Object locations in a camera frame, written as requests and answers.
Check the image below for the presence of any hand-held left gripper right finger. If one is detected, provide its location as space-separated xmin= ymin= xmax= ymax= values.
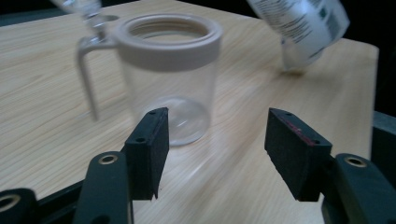
xmin=263 ymin=107 xmax=333 ymax=203

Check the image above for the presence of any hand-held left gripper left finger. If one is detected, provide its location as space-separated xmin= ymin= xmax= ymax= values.
xmin=123 ymin=106 xmax=170 ymax=201

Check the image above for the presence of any clear cup with handle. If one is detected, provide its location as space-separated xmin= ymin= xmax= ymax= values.
xmin=76 ymin=12 xmax=224 ymax=147

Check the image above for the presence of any white and blue milk carton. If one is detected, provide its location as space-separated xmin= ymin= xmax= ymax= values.
xmin=246 ymin=0 xmax=350 ymax=74

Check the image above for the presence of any blurred clear shiny object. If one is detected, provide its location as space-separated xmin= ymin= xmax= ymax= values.
xmin=50 ymin=0 xmax=107 ymax=43

